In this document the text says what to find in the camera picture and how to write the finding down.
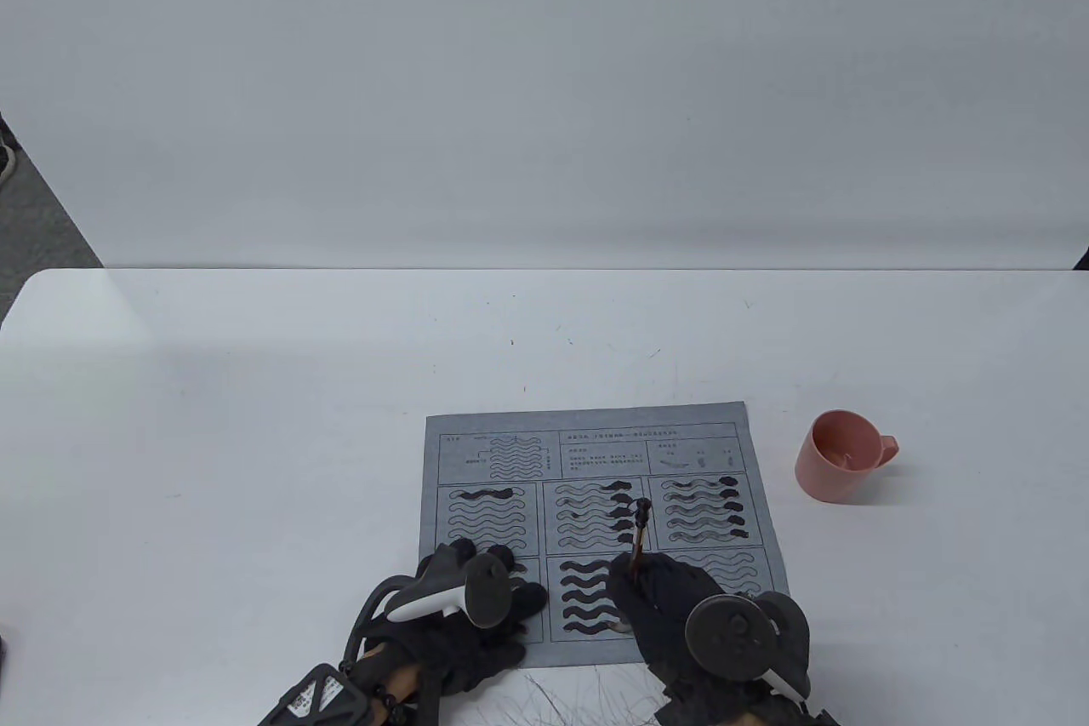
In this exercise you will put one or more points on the white backdrop board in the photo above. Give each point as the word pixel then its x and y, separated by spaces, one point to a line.
pixel 544 79

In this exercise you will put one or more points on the person's right hand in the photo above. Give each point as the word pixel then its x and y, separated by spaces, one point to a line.
pixel 664 615

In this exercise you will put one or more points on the grey water writing practice cloth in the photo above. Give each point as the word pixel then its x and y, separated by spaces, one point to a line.
pixel 502 425

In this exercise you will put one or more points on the person's left hand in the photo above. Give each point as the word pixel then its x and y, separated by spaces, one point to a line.
pixel 468 649

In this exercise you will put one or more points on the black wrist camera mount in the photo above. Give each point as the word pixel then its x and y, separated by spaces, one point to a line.
pixel 315 696
pixel 706 713

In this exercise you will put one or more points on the grey and white controller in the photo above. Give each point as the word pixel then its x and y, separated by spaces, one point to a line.
pixel 485 590
pixel 732 637

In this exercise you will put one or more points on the brown Chinese brush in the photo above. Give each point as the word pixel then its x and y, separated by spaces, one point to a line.
pixel 638 539

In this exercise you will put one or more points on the pink cup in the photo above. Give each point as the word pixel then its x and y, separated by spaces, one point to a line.
pixel 821 475

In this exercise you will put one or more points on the person's left forearm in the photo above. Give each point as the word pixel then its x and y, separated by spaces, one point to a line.
pixel 396 679

